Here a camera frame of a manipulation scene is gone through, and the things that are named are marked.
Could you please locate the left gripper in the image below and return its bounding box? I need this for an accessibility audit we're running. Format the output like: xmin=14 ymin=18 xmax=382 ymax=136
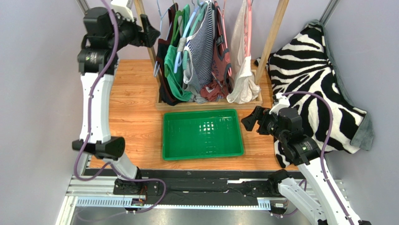
xmin=106 ymin=10 xmax=159 ymax=52

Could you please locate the light blue plastic hanger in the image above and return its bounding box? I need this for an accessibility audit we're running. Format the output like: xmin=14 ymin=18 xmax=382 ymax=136
xmin=173 ymin=0 xmax=203 ymax=74

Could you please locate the green tank top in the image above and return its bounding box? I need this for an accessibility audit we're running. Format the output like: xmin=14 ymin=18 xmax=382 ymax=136
xmin=164 ymin=4 xmax=192 ymax=102

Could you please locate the navy maroon tank top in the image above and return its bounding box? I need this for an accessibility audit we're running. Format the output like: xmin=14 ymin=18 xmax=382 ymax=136
xmin=156 ymin=3 xmax=179 ymax=106

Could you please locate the grey tank top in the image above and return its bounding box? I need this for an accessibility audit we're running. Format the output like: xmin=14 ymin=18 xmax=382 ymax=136
xmin=177 ymin=37 xmax=207 ymax=104

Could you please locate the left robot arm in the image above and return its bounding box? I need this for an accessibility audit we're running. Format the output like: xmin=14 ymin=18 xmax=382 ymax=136
xmin=72 ymin=7 xmax=160 ymax=181

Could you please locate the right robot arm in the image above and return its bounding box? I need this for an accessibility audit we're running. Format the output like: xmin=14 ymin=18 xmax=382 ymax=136
xmin=241 ymin=106 xmax=371 ymax=225

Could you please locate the white tank top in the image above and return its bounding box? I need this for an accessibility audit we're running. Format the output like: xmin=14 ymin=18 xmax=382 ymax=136
xmin=227 ymin=1 xmax=261 ymax=104

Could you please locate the maroon printed tank top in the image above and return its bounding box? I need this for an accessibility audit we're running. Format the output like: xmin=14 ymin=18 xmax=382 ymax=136
xmin=200 ymin=1 xmax=233 ymax=102

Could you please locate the blue striped tank top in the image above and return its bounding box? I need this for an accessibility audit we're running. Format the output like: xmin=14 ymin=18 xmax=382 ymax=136
xmin=188 ymin=0 xmax=215 ymax=92

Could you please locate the teal plastic hanger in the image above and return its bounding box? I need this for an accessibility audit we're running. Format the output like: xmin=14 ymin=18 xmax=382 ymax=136
xmin=182 ymin=0 xmax=209 ymax=70

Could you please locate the pink plastic hanger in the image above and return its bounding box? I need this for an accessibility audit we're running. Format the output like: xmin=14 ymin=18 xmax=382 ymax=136
xmin=244 ymin=0 xmax=252 ymax=57

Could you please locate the green plastic tray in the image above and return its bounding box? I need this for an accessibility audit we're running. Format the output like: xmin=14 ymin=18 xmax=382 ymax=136
xmin=162 ymin=109 xmax=244 ymax=161

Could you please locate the wooden clothes rack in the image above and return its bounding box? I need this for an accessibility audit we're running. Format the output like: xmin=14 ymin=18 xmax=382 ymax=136
xmin=133 ymin=0 xmax=290 ymax=111

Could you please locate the zebra print blanket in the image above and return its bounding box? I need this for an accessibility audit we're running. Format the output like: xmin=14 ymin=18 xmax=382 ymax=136
xmin=266 ymin=20 xmax=375 ymax=154

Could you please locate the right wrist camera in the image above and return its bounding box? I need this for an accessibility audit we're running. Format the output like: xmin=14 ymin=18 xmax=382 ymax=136
xmin=269 ymin=93 xmax=290 ymax=114

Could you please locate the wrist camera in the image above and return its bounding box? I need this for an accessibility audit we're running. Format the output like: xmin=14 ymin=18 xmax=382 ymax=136
xmin=269 ymin=93 xmax=290 ymax=114
xmin=111 ymin=0 xmax=134 ymax=22

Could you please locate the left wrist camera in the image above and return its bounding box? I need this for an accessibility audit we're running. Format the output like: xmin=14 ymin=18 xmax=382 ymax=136
xmin=111 ymin=0 xmax=134 ymax=22

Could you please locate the thin pink wire hanger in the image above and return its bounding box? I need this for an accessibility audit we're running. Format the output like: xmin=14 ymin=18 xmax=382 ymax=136
xmin=214 ymin=0 xmax=232 ymax=79

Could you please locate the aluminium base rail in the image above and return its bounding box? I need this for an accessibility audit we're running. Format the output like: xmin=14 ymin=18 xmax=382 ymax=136
xmin=56 ymin=169 xmax=308 ymax=225

